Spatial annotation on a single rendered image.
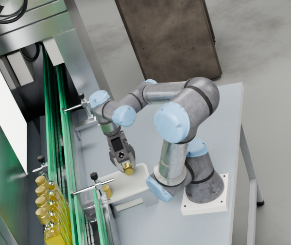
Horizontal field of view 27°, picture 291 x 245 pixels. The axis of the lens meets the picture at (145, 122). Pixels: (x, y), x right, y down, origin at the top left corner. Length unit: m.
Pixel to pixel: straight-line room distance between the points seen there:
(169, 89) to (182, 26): 2.27
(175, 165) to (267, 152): 1.76
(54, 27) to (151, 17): 1.45
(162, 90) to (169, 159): 0.24
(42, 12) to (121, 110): 0.89
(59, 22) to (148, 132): 0.66
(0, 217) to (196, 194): 0.74
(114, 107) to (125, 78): 2.84
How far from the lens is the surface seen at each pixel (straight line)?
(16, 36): 2.91
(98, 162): 2.79
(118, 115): 2.13
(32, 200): 2.55
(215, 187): 2.31
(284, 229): 3.25
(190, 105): 1.81
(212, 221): 2.29
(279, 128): 3.91
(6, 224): 2.01
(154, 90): 2.11
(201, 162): 2.22
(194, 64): 4.45
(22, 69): 3.12
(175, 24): 4.28
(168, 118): 1.79
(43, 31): 2.90
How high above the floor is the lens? 2.30
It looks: 32 degrees down
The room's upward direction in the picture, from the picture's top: 21 degrees counter-clockwise
